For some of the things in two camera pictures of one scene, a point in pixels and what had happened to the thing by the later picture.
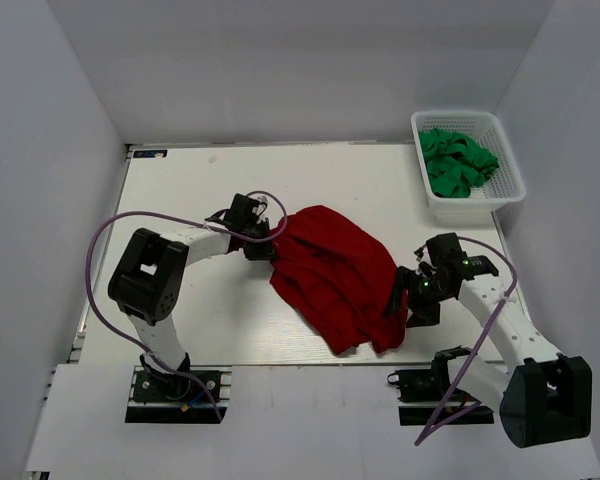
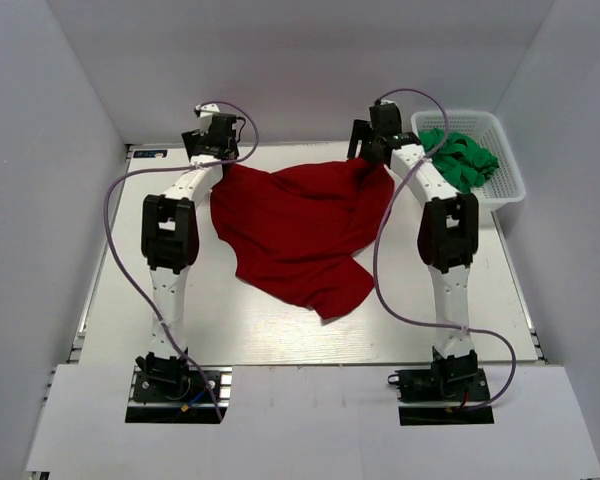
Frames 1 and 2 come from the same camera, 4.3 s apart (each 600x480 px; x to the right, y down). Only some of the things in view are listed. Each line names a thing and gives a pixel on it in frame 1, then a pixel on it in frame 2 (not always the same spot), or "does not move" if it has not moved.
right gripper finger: [401, 283] → [361, 131]
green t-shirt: [455, 163] does not move
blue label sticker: [150, 153] does not move
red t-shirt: [335, 270] → [294, 232]
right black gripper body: [425, 290] → [371, 154]
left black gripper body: [250, 228] → [193, 139]
